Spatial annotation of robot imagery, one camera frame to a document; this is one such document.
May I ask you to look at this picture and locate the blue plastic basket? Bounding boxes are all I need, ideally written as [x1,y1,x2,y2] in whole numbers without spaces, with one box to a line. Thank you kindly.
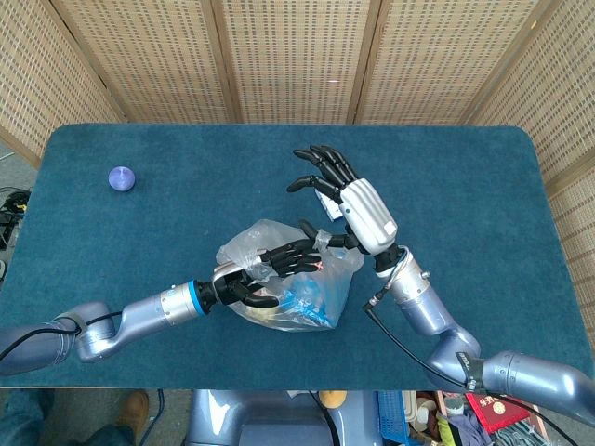
[376,389,406,439]

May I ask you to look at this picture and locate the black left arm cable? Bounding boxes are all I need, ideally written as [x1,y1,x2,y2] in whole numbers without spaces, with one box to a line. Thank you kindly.
[0,311,123,364]

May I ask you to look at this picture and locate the brown shoe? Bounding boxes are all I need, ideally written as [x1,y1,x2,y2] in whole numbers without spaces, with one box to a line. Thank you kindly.
[115,390,151,431]

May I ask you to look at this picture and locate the blue jeans leg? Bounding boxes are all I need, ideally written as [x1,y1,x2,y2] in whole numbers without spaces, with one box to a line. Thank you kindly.
[0,388,56,446]
[86,422,134,446]

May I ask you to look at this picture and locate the yellow snack packet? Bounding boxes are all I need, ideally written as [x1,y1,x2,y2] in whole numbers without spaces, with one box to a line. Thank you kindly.
[250,306,280,324]

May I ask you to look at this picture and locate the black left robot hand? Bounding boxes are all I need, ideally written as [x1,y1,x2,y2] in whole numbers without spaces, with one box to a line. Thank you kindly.
[211,237,324,310]

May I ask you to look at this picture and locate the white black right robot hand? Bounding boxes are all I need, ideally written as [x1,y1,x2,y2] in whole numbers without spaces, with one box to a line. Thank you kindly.
[286,144,405,275]

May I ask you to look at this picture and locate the yellow round object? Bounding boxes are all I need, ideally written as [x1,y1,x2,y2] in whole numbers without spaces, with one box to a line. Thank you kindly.
[318,389,349,411]

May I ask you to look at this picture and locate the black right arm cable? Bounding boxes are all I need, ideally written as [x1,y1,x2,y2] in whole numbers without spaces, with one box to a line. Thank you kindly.
[362,259,577,446]

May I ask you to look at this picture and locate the grey-blue robot torso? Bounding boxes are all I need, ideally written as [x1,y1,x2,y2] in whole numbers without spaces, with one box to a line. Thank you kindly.
[185,388,387,446]

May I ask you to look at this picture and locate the clear plastic shopping bag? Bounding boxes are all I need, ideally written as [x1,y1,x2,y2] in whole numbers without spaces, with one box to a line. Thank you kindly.
[216,217,366,334]

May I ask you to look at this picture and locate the woven bamboo folding screen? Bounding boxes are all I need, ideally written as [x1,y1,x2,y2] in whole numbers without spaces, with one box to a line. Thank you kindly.
[0,0,595,298]

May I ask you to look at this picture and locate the teal table cloth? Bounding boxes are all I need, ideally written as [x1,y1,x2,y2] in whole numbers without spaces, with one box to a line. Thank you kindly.
[0,123,595,391]

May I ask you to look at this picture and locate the red gift box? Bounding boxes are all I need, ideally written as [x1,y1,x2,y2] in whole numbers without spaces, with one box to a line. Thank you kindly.
[466,392,522,437]

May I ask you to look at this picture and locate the purple ball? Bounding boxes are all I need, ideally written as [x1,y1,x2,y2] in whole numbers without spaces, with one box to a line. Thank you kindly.
[107,165,138,192]

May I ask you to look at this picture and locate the black floor cables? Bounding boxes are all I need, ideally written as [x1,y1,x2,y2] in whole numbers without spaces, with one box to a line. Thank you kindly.
[0,185,33,248]

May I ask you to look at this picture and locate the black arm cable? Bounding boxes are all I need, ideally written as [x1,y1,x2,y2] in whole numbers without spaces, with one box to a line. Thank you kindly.
[362,259,577,446]
[0,311,123,364]

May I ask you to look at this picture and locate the small blue white box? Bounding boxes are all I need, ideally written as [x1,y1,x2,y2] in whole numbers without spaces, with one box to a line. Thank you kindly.
[315,188,344,223]

